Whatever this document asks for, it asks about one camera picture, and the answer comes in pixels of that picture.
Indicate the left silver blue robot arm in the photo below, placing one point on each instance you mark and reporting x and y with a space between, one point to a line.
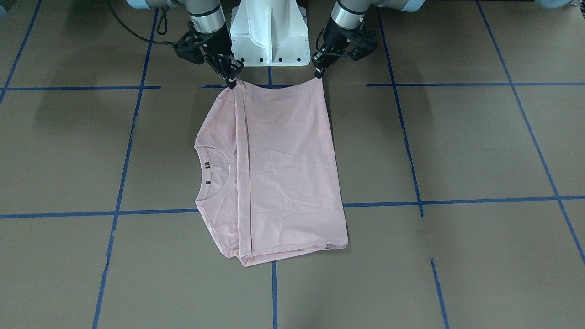
350 13

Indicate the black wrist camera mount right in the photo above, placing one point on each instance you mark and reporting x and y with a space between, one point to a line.
188 48

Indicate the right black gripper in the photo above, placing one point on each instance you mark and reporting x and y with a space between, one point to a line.
218 44

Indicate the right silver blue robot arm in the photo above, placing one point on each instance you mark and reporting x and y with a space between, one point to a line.
205 15

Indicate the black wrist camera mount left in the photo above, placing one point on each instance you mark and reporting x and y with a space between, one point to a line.
365 43

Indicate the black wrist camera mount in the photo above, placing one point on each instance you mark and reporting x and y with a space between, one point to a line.
365 43
188 48

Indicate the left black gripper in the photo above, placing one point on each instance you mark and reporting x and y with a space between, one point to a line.
332 40

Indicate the pink Snoopy t-shirt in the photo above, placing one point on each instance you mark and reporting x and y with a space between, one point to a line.
269 179

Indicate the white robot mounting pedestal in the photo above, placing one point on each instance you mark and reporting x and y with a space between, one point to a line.
270 33

